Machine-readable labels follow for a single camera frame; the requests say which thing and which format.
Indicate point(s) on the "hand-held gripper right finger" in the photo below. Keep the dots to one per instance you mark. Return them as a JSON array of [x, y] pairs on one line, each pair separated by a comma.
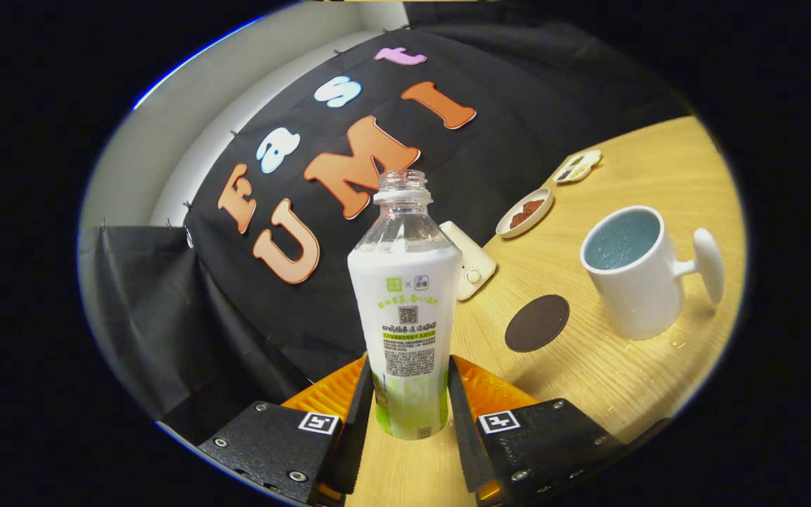
[[462, 422]]

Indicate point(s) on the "round dark brown coaster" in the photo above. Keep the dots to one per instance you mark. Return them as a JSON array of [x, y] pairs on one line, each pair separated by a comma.
[[536, 324]]

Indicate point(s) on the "white divided condiment dish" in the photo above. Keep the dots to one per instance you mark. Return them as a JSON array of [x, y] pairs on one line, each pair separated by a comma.
[[578, 167]]

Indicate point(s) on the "round white plate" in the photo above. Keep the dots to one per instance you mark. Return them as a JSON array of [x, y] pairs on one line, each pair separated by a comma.
[[538, 201]]

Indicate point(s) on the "white green label juice bottle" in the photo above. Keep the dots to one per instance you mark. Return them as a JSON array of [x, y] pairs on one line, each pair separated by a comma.
[[405, 317]]

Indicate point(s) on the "cream white toaster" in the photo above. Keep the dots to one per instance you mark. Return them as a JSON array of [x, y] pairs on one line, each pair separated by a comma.
[[474, 264]]

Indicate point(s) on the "brown meat pieces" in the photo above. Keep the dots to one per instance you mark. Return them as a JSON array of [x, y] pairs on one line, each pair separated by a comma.
[[525, 213]]

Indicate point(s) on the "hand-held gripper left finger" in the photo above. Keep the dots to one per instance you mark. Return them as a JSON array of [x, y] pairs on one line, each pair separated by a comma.
[[362, 415]]

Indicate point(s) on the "wooden table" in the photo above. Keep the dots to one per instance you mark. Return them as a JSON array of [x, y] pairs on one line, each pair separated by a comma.
[[624, 380]]

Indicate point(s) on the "white cup with blue inside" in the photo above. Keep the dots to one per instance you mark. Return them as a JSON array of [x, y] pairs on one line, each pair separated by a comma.
[[641, 296]]

